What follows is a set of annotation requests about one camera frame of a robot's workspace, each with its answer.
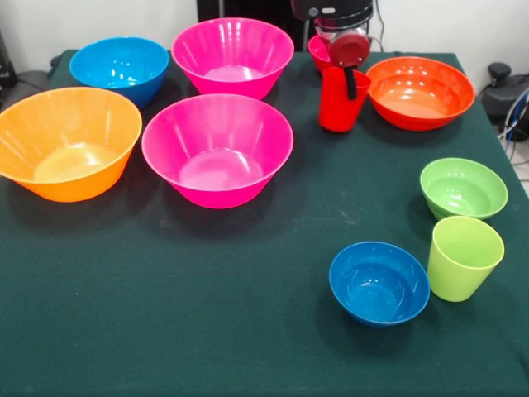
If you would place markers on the large pink bowl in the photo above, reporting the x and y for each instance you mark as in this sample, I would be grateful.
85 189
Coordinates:
217 153
232 58

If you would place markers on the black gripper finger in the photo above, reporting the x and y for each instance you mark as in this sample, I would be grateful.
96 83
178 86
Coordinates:
351 89

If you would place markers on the light blue bowl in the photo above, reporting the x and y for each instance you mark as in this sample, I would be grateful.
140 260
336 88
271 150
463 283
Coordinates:
120 68

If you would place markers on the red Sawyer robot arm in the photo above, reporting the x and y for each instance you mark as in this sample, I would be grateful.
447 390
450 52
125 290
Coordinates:
330 8

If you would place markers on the large orange bowl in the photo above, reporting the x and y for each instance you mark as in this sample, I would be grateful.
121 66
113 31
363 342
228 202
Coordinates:
68 144

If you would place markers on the lime green plastic cup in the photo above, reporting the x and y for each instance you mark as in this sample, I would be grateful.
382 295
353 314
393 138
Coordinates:
465 258

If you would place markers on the small green bowl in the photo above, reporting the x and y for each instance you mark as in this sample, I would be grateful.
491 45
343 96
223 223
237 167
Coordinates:
463 188

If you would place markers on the small magenta bowl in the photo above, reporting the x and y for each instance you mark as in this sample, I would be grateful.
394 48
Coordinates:
318 54

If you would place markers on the black pedestal foot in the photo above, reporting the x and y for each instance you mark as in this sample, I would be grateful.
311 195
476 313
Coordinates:
500 95
31 78

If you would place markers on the red-orange wide bowl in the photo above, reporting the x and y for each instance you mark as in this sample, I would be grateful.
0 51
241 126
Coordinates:
421 95

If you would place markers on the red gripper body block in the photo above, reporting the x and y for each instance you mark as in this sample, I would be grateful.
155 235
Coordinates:
349 49

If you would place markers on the dark green table cloth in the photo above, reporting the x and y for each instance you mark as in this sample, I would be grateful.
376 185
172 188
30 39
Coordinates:
165 289

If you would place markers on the small dark blue bowl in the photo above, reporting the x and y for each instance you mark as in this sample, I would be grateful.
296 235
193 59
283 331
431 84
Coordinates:
379 284

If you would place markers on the black device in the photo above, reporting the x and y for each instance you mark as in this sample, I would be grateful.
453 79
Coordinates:
6 62

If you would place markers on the red plastic cup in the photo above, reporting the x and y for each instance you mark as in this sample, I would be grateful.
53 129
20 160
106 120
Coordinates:
339 111

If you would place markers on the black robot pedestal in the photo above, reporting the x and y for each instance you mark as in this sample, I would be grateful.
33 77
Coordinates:
248 8

